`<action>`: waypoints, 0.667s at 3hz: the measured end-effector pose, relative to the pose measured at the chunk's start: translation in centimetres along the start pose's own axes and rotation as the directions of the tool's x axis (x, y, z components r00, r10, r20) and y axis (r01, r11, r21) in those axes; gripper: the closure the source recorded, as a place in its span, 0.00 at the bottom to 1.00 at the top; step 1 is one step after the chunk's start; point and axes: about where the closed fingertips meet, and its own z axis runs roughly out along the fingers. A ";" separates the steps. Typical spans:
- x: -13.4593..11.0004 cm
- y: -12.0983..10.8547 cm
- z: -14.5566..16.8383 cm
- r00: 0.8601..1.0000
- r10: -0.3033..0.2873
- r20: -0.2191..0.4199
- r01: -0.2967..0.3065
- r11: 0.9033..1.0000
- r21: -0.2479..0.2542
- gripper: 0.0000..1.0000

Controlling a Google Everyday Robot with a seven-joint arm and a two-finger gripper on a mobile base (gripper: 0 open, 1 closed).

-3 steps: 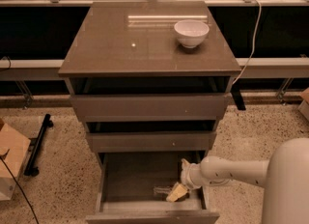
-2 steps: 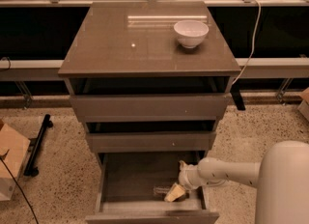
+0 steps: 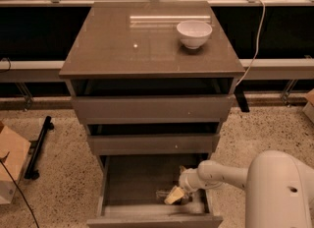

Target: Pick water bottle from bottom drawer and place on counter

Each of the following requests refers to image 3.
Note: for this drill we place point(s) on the clear plastic water bottle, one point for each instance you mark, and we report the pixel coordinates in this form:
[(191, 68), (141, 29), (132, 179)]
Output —
[(161, 195)]

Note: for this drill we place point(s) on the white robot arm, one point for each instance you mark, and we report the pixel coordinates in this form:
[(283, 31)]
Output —
[(279, 189)]

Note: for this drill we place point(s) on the grey bottom drawer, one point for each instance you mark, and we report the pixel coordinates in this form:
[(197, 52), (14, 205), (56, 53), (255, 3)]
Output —
[(128, 194)]

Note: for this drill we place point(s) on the grey drawer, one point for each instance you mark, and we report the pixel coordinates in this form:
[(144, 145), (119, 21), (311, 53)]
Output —
[(157, 138), (128, 194), (152, 102)]

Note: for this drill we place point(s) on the grey drawer cabinet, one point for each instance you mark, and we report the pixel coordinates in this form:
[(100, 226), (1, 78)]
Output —
[(139, 41)]

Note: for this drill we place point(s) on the grey middle drawer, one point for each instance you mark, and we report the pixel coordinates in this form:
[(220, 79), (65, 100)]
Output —
[(157, 138)]

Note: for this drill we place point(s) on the grey top drawer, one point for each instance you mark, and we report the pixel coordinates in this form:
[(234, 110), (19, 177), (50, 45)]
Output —
[(152, 102)]

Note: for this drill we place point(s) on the white ceramic bowl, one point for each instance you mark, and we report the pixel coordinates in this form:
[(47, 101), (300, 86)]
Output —
[(193, 34)]

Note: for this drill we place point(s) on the cardboard box right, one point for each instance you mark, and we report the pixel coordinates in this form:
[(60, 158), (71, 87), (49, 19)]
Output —
[(308, 109)]

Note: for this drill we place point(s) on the cardboard box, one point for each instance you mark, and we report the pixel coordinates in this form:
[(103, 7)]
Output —
[(13, 152), (308, 109)]

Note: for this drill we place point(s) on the black metal stand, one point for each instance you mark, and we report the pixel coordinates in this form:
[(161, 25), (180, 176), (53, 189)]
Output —
[(35, 148)]

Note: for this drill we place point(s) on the cardboard box left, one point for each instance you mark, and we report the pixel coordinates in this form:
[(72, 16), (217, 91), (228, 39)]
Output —
[(13, 152)]

